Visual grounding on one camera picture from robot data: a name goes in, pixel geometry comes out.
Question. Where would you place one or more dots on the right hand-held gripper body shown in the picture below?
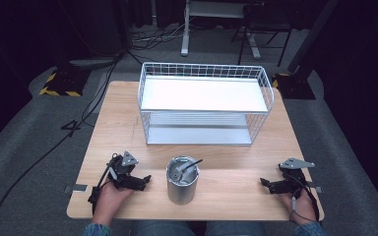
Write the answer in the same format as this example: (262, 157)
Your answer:
(294, 173)

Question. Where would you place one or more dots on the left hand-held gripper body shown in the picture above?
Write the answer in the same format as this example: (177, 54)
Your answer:
(123, 167)

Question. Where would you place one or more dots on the silver metal cup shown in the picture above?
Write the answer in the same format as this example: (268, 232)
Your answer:
(181, 188)

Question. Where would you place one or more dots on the person's left hand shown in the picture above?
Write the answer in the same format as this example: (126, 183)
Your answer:
(110, 200)

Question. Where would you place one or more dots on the person's right hand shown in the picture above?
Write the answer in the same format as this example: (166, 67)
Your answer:
(303, 206)

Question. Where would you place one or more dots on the grey tape piece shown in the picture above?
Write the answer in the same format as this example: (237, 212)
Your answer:
(315, 189)
(76, 188)

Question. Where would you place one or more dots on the yellow-black striped stand base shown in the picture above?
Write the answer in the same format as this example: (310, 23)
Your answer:
(65, 83)
(292, 86)

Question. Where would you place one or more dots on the dark slanted stand pole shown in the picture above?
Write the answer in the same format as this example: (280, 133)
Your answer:
(311, 36)

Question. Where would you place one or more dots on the black chair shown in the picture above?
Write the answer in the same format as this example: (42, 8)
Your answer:
(264, 29)

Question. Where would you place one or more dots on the white desk frame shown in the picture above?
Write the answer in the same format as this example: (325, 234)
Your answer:
(210, 19)

